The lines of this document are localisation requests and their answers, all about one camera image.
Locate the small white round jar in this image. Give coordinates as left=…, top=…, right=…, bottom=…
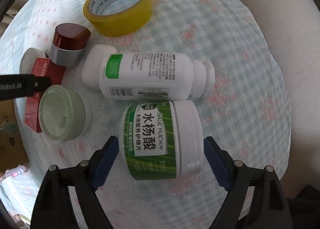
left=19, top=48, right=47, bottom=74

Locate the red cardboard box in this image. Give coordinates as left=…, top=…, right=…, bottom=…
left=25, top=57, right=66, bottom=133

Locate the pale green glass jar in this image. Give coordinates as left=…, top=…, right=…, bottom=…
left=38, top=85, right=92, bottom=143

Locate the red cap silver jar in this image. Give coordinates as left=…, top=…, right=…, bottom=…
left=49, top=23, right=91, bottom=68

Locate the green label white jar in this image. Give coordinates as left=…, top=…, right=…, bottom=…
left=119, top=100, right=204, bottom=180

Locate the white pill bottle green label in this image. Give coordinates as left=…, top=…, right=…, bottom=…
left=99, top=52, right=215, bottom=101

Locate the yellow tape roll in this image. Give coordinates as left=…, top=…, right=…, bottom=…
left=83, top=0, right=153, bottom=37

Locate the white oval case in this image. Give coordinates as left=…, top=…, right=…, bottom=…
left=81, top=44, right=118, bottom=91

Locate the brown cardboard box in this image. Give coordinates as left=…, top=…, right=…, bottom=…
left=0, top=100, right=29, bottom=173

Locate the checkered light blue bedsheet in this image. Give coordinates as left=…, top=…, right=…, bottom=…
left=1, top=0, right=291, bottom=218

